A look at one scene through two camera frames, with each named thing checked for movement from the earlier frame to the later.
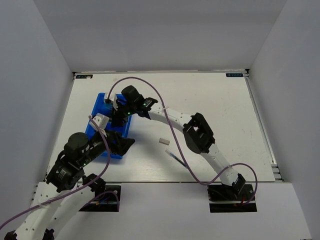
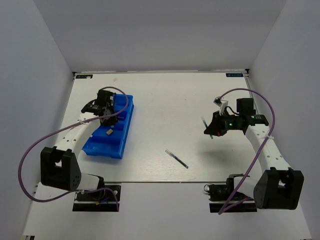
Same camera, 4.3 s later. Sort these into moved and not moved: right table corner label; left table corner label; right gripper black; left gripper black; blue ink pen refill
Moved: right gripper black; left gripper black
Not moved: right table corner label; blue ink pen refill; left table corner label
